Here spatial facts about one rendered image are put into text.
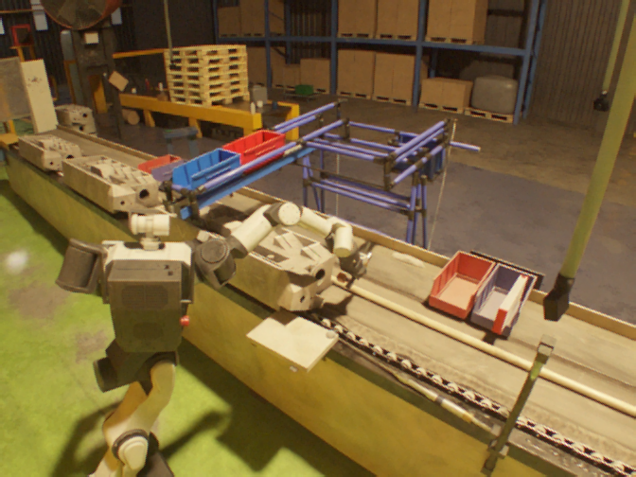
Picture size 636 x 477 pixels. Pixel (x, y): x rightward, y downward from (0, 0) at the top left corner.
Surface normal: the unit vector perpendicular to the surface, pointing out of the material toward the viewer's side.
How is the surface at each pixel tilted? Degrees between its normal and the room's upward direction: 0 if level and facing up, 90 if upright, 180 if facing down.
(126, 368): 90
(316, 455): 0
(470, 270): 88
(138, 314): 100
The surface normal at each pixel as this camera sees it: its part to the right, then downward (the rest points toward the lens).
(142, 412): 0.67, 0.36
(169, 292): 0.29, 0.40
